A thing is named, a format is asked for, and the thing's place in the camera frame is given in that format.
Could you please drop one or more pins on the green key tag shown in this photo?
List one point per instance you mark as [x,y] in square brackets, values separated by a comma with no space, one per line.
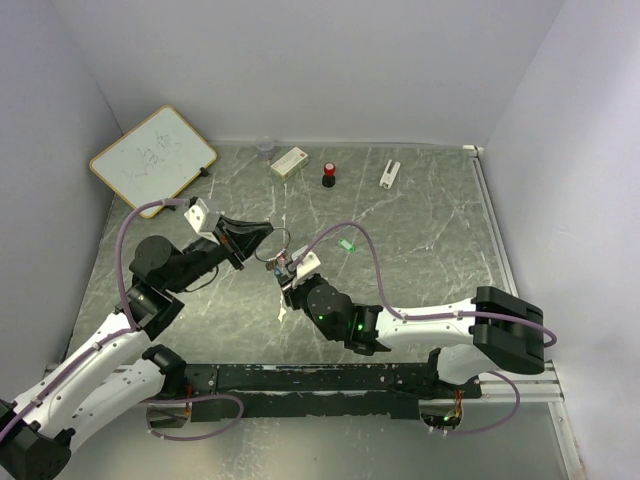
[348,246]

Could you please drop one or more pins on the small whiteboard with wooden frame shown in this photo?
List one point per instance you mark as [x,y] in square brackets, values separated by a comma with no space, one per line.
[157,159]

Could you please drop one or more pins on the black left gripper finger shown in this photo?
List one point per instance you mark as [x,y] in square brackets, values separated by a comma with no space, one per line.
[241,226]
[243,242]

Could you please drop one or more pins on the red and black stamp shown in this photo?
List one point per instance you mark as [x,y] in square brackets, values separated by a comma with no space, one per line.
[328,179]

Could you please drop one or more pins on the aluminium frame rail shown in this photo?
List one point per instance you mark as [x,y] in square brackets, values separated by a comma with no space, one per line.
[544,390]

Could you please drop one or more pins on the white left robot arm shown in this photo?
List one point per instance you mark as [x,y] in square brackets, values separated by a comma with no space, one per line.
[121,364]

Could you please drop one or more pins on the white staples box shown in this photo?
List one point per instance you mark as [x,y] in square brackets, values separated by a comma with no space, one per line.
[290,163]

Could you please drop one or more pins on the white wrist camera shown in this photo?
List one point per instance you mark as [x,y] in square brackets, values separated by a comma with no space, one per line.
[203,216]
[306,268]

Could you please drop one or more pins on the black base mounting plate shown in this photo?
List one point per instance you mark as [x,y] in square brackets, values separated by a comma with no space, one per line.
[327,390]

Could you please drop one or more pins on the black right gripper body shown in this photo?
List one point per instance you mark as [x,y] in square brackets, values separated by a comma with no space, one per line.
[297,298]

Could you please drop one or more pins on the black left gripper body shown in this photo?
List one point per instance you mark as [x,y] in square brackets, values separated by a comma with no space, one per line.
[201,256]

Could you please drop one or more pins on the silver metal keyring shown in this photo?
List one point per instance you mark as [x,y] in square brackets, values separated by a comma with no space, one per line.
[275,243]

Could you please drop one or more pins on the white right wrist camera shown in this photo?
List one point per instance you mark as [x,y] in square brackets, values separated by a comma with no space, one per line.
[306,268]

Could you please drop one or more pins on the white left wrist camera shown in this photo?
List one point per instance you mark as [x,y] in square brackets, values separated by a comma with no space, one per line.
[203,216]

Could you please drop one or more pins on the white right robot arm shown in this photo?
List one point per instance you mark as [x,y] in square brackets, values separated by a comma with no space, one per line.
[491,330]

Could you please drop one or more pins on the white stapler remover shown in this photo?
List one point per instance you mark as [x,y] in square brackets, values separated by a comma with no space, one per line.
[389,174]

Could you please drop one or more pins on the clear cup of paper clips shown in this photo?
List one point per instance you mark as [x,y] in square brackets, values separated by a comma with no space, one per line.
[265,147]

